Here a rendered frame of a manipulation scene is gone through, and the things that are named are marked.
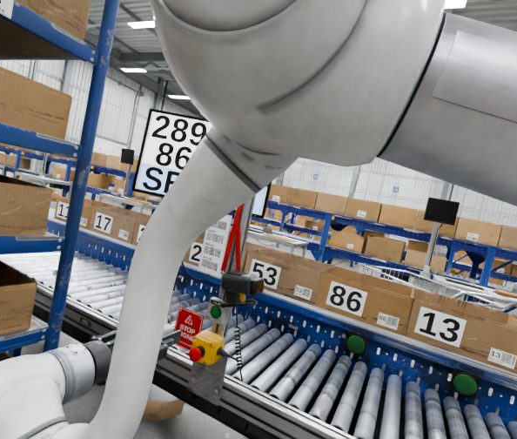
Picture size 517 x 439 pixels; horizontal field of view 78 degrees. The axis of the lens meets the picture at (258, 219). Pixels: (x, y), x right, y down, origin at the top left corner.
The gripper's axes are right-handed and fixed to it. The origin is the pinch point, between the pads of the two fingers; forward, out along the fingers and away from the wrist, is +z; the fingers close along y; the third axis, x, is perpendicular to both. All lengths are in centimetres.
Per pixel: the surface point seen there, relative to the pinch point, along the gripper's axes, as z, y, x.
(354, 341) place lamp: 79, -36, 13
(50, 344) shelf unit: -14.0, 18.1, 4.8
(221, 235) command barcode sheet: 26.5, 5.1, -22.8
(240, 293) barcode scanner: 21.2, -8.0, -9.2
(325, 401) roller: 40, -35, 20
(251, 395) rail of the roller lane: 27.1, -15.7, 20.5
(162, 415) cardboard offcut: 86, 56, 94
